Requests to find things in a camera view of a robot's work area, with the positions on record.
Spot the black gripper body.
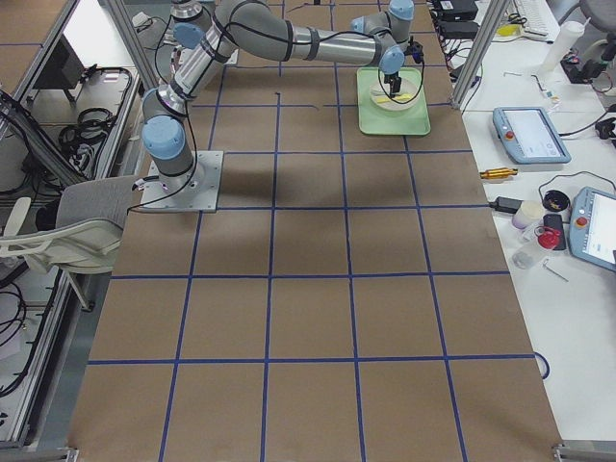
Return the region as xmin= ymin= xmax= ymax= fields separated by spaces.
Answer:
xmin=384 ymin=72 xmax=401 ymax=92

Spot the yellow plastic fork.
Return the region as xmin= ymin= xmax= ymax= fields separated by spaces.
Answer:
xmin=374 ymin=94 xmax=413 ymax=104

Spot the white round plate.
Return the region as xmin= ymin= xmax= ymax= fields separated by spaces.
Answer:
xmin=369 ymin=78 xmax=419 ymax=112

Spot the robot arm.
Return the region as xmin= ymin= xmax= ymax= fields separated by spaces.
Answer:
xmin=141 ymin=1 xmax=414 ymax=178

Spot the light green tray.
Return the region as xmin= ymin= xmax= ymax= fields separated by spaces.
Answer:
xmin=356 ymin=67 xmax=431 ymax=136

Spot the gold metal cylinder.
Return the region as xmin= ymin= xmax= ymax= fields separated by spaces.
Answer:
xmin=479 ymin=167 xmax=519 ymax=181

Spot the teach pendant near tray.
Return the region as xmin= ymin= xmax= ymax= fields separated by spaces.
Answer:
xmin=492 ymin=107 xmax=571 ymax=165

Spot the black power adapter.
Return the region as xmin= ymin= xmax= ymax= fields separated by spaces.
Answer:
xmin=488 ymin=196 xmax=523 ymax=215

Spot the white lilac cup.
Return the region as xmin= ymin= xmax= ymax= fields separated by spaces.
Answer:
xmin=511 ymin=200 xmax=545 ymax=230

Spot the black round dish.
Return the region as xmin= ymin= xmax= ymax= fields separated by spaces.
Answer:
xmin=542 ymin=190 xmax=571 ymax=213

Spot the clear plastic cup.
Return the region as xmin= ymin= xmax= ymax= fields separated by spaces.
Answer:
xmin=511 ymin=241 xmax=545 ymax=270

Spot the red round cap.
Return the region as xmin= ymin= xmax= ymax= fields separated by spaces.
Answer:
xmin=537 ymin=226 xmax=561 ymax=250

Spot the grey office chair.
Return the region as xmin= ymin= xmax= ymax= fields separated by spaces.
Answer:
xmin=1 ymin=175 xmax=138 ymax=311

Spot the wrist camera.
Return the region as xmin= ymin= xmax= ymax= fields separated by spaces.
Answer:
xmin=405 ymin=40 xmax=424 ymax=64

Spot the aluminium frame post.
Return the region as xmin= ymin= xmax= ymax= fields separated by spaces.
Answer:
xmin=450 ymin=0 xmax=509 ymax=109

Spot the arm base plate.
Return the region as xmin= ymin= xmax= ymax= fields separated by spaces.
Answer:
xmin=141 ymin=150 xmax=224 ymax=213
xmin=223 ymin=49 xmax=240 ymax=65

